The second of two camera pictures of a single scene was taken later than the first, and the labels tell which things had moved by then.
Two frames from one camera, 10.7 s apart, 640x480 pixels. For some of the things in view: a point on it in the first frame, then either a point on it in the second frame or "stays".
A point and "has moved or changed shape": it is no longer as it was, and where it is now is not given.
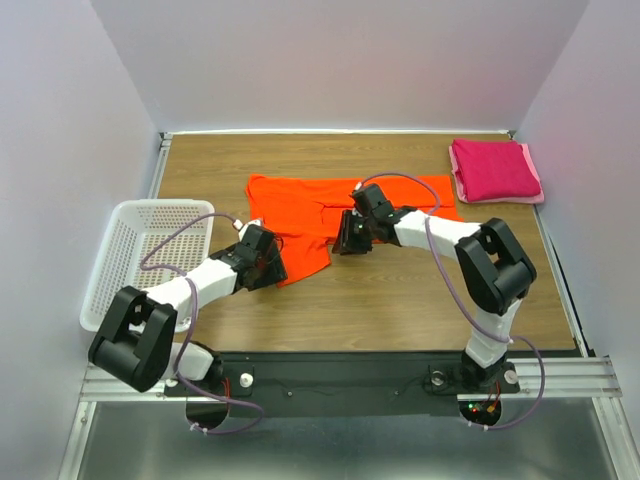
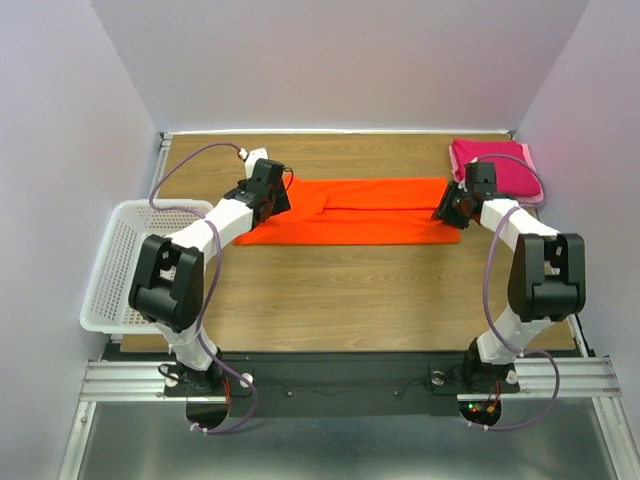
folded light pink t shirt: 534,199 stays
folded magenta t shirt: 492,169 stays
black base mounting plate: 343,384 stays
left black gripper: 276,272 to 281,203
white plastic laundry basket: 146,240 stays
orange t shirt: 305,211 has moved or changed shape
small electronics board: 481,412 stays
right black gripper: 344,242 to 444,209
